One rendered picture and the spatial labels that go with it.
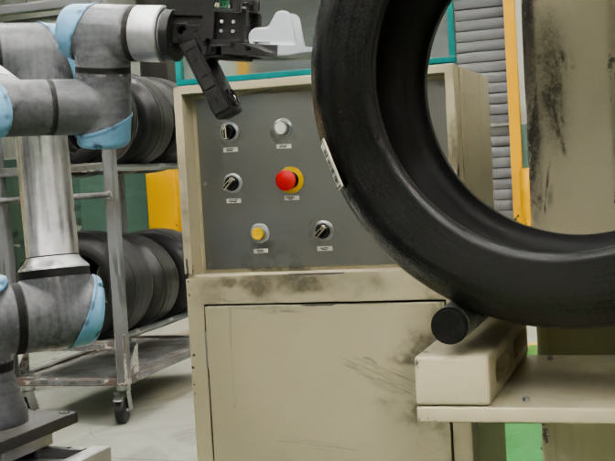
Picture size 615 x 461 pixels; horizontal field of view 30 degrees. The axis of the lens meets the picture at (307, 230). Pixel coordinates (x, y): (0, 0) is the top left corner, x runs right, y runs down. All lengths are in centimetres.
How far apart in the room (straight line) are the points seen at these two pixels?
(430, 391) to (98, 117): 57
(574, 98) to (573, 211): 16
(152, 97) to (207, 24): 419
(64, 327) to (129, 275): 339
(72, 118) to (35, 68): 37
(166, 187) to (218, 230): 919
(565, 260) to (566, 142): 44
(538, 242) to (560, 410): 30
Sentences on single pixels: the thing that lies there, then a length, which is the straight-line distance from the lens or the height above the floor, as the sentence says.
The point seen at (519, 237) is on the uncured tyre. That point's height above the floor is 98.
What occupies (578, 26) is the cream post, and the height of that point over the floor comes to 127.
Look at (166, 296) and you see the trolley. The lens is 567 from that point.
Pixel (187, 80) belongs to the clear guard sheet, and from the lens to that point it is 226.
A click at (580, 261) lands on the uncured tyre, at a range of 128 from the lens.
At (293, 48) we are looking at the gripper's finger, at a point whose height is 125.
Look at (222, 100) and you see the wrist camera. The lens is 150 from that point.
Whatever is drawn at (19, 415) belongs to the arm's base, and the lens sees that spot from 188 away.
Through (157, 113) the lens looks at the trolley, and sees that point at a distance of 566.
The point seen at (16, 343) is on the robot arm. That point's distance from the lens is 187.
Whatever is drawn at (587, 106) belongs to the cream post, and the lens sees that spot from 169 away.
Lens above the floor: 109
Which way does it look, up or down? 3 degrees down
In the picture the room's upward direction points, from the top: 3 degrees counter-clockwise
